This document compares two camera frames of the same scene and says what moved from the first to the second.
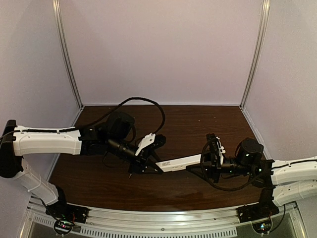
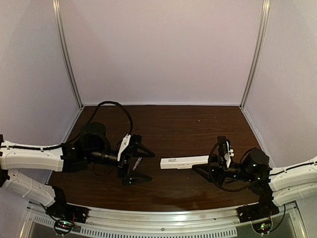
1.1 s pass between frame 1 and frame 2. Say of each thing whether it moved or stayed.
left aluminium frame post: stayed
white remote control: stayed
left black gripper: moved
